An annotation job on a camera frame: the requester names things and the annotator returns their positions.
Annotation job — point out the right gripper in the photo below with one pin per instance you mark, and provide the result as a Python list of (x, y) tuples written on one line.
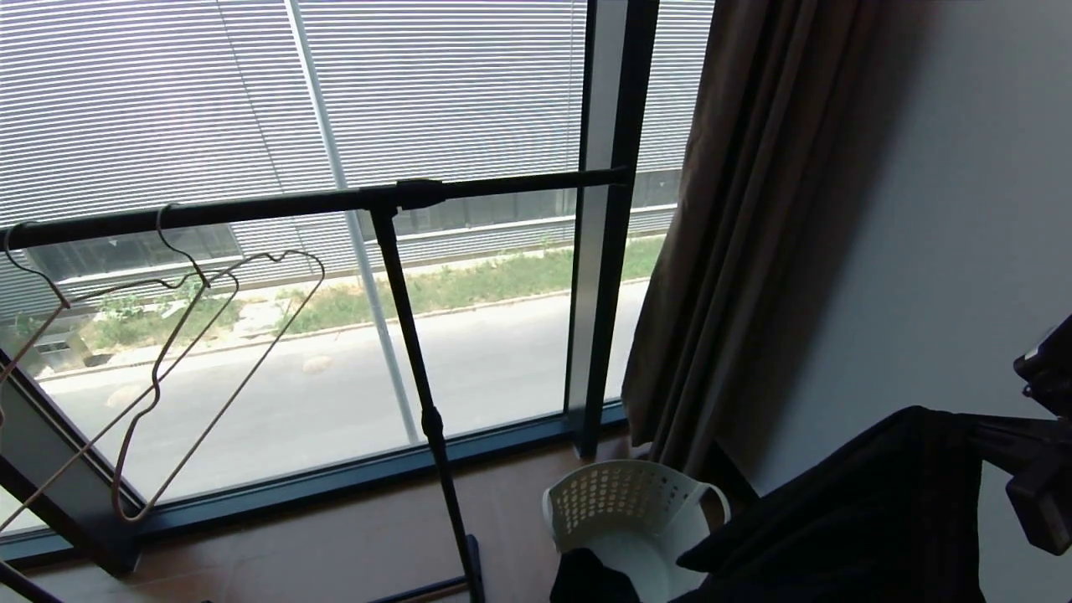
[(1043, 507)]

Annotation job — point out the black garment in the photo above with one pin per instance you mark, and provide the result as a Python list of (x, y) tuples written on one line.
[(590, 582), (871, 519)]

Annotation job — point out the white laundry basket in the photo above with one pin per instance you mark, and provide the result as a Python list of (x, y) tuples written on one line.
[(636, 536)]

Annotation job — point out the black clothes rack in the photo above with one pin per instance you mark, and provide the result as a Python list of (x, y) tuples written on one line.
[(402, 293)]

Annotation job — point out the pink clothes hanger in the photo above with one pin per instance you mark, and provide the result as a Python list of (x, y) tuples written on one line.
[(115, 477), (33, 272)]

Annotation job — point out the brown curtain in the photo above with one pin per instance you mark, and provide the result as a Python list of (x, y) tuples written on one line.
[(754, 251)]

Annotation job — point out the window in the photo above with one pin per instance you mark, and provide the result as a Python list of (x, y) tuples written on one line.
[(607, 251)]

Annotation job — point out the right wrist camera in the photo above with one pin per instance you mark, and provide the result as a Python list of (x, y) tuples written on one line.
[(1051, 368)]

